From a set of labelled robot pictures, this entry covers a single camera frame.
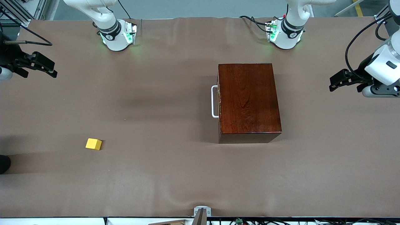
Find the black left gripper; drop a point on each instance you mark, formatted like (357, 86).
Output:
(362, 70)

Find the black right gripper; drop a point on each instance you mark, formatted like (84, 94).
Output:
(9, 55)

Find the yellow cube block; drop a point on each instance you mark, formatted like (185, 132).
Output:
(93, 143)

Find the dark wooden drawer cabinet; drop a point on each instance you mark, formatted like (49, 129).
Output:
(250, 100)

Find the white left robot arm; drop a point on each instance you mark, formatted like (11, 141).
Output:
(287, 43)

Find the black round object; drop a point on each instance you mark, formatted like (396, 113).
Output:
(3, 164)

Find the brown table mat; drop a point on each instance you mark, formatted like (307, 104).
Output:
(156, 93)

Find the green terminal connector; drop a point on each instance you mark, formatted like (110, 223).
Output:
(239, 221)

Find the aluminium frame profile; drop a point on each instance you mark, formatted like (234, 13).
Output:
(18, 11)

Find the grey metal camera mount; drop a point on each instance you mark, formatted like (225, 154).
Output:
(202, 214)

